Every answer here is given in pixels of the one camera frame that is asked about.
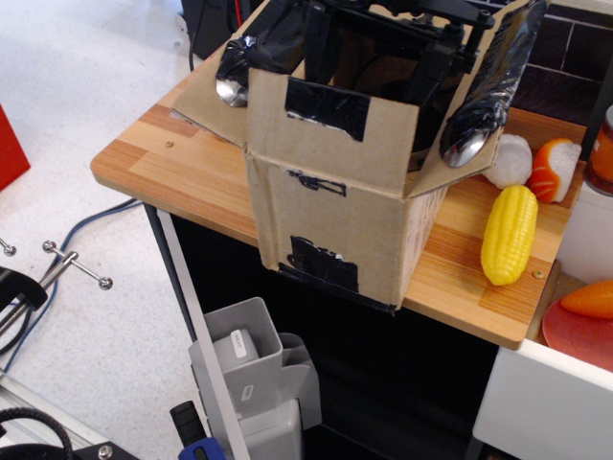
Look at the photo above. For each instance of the brown cardboard box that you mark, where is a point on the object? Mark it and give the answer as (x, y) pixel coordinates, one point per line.
(345, 178)

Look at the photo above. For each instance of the taped metal spoon left flap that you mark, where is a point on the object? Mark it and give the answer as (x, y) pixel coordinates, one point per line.
(273, 42)

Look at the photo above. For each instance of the metal clamp with handle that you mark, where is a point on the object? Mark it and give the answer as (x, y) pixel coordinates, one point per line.
(25, 295)

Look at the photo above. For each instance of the salmon sushi toy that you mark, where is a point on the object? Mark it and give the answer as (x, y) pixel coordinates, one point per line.
(553, 169)

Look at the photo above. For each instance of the blue black tool handle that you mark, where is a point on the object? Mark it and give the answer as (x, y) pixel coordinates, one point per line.
(196, 443)

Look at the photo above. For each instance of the orange labelled can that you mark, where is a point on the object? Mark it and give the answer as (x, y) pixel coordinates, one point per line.
(598, 172)

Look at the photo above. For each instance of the red box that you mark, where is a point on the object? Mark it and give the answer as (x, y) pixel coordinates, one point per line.
(14, 162)

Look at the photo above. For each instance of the grey plastic bin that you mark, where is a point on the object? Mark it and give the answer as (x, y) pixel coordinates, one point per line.
(259, 388)

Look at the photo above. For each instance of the white toy rice ball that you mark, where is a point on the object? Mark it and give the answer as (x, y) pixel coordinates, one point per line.
(513, 163)

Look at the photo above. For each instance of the orange toy carrot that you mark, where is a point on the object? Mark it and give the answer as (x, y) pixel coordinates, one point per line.
(594, 300)

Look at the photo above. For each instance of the yellow toy corn cob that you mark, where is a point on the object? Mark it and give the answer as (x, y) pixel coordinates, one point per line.
(509, 235)

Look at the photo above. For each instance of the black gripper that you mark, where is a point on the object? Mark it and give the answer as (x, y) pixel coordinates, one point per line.
(441, 35)

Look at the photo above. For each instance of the white sink cabinet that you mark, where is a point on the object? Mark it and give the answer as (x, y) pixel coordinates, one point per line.
(541, 403)

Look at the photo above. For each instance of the taped metal spoon right flap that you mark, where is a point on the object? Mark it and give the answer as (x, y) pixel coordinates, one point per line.
(488, 101)

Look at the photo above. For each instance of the red plate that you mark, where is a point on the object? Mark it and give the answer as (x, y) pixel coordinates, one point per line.
(583, 337)

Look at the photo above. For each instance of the taped metal spoon flap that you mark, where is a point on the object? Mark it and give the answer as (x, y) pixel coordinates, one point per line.
(273, 42)
(488, 101)

